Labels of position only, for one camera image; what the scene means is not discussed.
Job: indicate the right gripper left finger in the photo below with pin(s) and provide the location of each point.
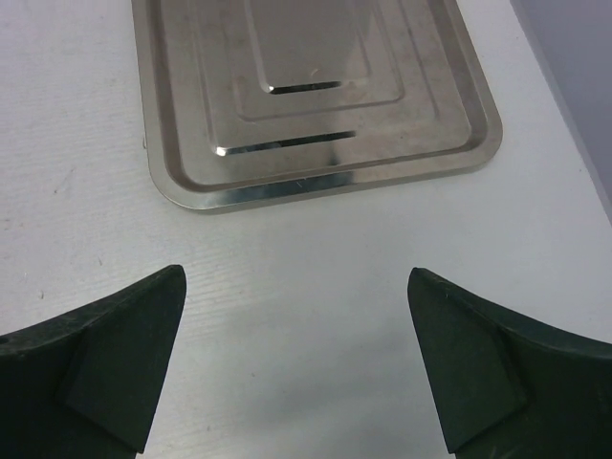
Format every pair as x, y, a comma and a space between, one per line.
87, 383

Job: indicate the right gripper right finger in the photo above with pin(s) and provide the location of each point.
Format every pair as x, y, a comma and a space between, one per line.
506, 385

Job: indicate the metal tray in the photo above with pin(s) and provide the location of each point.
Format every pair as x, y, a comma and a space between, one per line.
251, 103

